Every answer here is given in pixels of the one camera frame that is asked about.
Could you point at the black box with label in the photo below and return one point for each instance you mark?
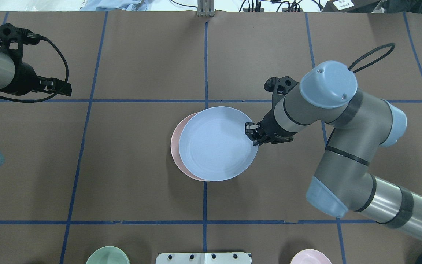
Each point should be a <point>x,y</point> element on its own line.
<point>352,6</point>

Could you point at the pink bowl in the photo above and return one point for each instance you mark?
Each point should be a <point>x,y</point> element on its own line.
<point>310,256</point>

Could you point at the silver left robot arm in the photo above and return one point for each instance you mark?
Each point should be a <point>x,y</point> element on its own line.
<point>8,58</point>

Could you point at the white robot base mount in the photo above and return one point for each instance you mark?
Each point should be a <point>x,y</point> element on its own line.
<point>204,258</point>

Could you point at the blue plate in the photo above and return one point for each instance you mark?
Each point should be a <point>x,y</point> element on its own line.
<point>213,145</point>

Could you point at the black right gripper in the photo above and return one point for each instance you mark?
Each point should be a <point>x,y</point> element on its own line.
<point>272,131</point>

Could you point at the light blue cloth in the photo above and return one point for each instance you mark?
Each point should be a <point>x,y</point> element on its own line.
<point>109,5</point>

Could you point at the green bowl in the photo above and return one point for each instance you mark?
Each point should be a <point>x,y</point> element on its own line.
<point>108,255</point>

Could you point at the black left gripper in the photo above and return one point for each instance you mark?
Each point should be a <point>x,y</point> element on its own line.
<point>25,77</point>

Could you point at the grey aluminium frame post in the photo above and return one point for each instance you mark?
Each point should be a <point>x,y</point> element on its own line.
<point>205,8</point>

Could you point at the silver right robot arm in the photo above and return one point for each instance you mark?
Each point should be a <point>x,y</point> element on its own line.
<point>361,124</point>

